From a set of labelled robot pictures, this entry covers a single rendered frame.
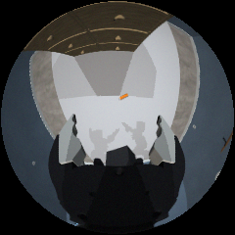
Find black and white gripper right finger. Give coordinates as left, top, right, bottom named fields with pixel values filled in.
left=149, top=116, right=185, bottom=198

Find brown wooden drawer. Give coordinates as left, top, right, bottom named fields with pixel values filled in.
left=66, top=44, right=101, bottom=56
left=90, top=28, right=147, bottom=44
left=73, top=1, right=167, bottom=31
left=48, top=31, right=95, bottom=53
left=24, top=13, right=85, bottom=50
left=99, top=42, right=137, bottom=51

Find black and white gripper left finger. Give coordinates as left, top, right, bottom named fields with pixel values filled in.
left=48, top=115, right=86, bottom=201

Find brown wooden chest of drawers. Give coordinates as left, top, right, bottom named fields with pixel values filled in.
left=22, top=11, right=174, bottom=55

